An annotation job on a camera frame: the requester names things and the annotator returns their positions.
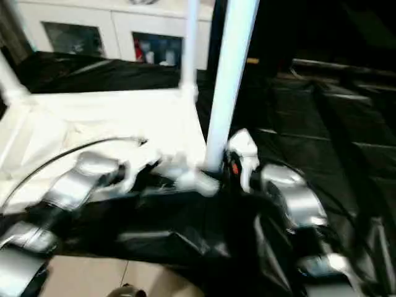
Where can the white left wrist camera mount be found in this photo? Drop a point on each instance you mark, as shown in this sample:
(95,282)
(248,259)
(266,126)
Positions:
(133,173)

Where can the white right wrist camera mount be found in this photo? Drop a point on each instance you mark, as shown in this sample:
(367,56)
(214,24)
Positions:
(244,145)

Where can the dark brown rounded object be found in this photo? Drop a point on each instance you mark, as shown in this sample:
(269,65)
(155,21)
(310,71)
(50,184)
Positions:
(127,292)

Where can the white plastic table top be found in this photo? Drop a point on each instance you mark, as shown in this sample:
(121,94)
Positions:
(92,117)

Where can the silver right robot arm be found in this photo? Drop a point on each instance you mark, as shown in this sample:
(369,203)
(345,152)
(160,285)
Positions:
(297,191)

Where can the black glossy mat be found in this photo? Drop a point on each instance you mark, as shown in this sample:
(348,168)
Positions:
(325,123)

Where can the small yellow label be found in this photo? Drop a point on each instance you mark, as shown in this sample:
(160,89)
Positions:
(252,61)

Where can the red package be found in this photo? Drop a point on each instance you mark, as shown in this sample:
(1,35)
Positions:
(139,49)

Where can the white glass door cabinet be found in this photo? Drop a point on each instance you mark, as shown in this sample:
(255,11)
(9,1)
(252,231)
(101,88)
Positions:
(117,24)

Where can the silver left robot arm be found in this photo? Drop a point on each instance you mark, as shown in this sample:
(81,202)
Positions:
(80,173)

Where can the black flat monitor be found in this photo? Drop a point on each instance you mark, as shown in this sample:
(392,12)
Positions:
(340,63)

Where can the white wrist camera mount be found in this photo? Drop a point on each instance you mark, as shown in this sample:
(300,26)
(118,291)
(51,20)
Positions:
(244,145)
(133,173)

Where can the small white cup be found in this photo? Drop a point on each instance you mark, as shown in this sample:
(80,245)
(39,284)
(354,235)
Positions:
(150,56)

